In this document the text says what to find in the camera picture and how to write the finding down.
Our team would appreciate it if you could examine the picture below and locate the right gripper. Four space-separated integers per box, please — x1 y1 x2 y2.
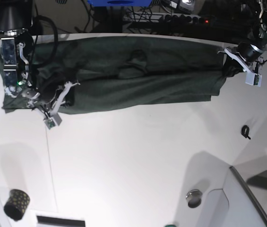
22 75 80 116

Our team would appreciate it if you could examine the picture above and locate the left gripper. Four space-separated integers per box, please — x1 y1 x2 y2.
218 43 265 87

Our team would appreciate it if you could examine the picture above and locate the dark green t-shirt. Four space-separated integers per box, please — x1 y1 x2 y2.
0 35 240 115

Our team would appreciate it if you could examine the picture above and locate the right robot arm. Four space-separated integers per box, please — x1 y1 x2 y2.
0 0 79 119

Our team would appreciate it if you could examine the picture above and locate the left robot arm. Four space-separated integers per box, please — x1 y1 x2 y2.
40 0 267 117

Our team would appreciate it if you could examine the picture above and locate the small black clip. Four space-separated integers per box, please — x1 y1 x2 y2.
241 125 251 140

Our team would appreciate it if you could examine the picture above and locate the black patterned cup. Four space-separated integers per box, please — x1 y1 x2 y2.
3 189 30 221

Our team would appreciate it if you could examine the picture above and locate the blue bin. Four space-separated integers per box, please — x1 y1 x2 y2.
87 0 152 7

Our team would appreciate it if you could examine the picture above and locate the white power strip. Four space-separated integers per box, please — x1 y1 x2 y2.
123 11 210 25

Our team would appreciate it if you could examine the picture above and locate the round metal table grommet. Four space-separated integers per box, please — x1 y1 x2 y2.
186 189 203 209

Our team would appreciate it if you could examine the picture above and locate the small green object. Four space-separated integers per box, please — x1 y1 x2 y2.
164 224 177 227

